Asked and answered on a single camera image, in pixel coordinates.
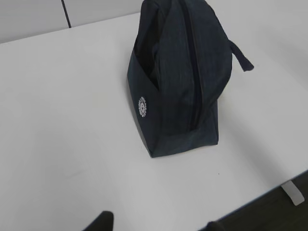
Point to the dark blue lunch bag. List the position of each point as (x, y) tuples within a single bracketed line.
[(180, 64)]

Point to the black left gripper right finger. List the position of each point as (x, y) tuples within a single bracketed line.
[(221, 226)]

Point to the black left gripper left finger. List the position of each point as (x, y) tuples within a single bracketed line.
[(104, 222)]

